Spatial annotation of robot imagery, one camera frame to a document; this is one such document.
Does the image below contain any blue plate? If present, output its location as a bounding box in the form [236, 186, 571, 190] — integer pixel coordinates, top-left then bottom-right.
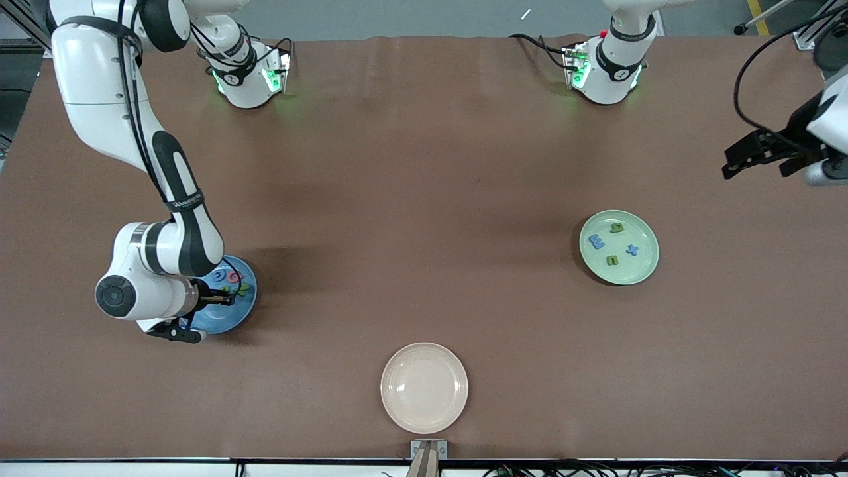
[182, 255, 258, 335]

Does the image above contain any green plate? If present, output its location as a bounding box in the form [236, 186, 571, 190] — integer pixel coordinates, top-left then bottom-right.
[579, 210, 660, 286]

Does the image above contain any beige plate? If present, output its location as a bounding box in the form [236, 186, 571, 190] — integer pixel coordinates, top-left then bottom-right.
[380, 342, 469, 435]

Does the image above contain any office chair caster leg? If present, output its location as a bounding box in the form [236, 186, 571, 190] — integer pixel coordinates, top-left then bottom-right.
[733, 0, 790, 36]

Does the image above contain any brown table cover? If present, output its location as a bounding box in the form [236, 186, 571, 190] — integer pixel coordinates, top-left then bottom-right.
[0, 34, 848, 462]

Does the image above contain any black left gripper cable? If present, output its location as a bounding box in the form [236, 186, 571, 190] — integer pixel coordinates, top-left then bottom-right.
[733, 20, 837, 133]

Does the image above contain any aluminium frame post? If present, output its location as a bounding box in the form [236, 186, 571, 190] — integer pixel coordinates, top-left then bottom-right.
[793, 0, 848, 50]
[12, 0, 55, 59]

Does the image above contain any white table edge rail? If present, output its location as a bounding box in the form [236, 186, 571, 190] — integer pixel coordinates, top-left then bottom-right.
[0, 459, 848, 477]

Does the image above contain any black left arm base cable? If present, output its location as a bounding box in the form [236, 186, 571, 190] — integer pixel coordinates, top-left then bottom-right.
[509, 33, 570, 70]

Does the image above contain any black arm base cable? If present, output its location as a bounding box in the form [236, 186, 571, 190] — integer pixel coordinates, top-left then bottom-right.
[509, 33, 570, 70]
[248, 32, 295, 74]

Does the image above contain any black right arm base cable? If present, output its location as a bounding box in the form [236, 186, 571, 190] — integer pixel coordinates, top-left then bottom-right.
[248, 32, 295, 74]

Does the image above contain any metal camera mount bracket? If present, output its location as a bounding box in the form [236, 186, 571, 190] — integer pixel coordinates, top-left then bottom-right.
[407, 440, 449, 477]

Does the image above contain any black cable bundle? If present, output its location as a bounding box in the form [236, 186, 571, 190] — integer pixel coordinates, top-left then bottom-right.
[484, 460, 848, 477]

